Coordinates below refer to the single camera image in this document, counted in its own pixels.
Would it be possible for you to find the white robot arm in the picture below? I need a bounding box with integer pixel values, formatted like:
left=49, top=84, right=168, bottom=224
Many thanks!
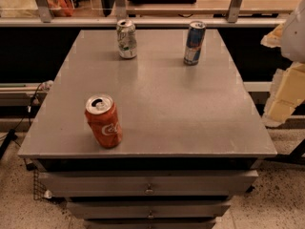
left=281, top=0, right=305, bottom=63

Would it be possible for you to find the red Coca-Cola can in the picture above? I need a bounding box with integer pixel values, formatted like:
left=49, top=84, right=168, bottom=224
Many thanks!
left=85, top=94, right=122, bottom=148

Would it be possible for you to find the green and white soda can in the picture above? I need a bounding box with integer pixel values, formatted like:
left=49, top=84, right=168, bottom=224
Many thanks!
left=116, top=19, right=137, bottom=59

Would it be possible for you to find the blue Red Bull can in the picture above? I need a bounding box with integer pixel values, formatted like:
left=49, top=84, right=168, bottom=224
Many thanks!
left=184, top=21, right=206, bottom=66

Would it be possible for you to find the grey metal drawer cabinet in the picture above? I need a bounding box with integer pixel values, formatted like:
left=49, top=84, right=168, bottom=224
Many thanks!
left=19, top=30, right=276, bottom=229

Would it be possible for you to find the orange plastic bag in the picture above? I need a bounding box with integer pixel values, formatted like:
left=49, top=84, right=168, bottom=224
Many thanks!
left=47, top=0, right=73, bottom=17

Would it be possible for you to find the grey metal shelf frame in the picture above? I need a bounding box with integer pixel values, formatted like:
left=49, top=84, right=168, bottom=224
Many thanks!
left=0, top=0, right=302, bottom=28

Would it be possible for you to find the black cable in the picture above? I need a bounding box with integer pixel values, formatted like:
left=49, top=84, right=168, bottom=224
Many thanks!
left=0, top=82, right=46, bottom=160

